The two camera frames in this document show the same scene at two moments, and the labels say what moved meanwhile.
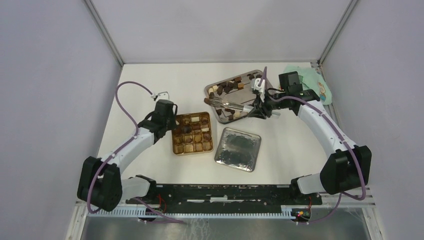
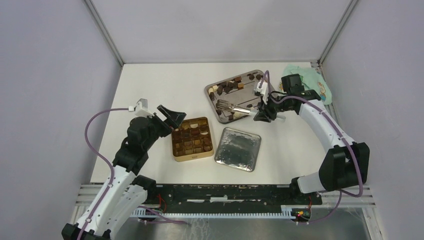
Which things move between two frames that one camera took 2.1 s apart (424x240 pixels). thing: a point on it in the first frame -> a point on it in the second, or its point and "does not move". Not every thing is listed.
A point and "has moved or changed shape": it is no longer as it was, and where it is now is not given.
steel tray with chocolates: (238, 89) does not move
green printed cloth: (311, 79) does not move
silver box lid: (238, 149) does not move
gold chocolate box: (193, 134) has moved or changed shape
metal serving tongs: (216, 101) has moved or changed shape
